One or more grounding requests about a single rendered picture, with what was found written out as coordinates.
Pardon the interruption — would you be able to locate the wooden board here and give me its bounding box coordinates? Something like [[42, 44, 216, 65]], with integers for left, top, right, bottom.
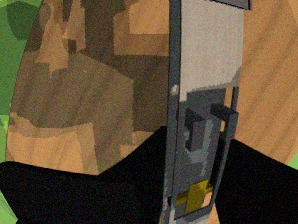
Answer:
[[5, 0, 298, 175]]

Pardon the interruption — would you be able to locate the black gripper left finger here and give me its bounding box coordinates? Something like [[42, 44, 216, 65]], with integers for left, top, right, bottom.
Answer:
[[0, 127, 166, 224]]

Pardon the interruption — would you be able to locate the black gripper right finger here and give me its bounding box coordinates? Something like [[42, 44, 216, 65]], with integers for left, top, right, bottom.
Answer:
[[214, 140, 298, 224]]

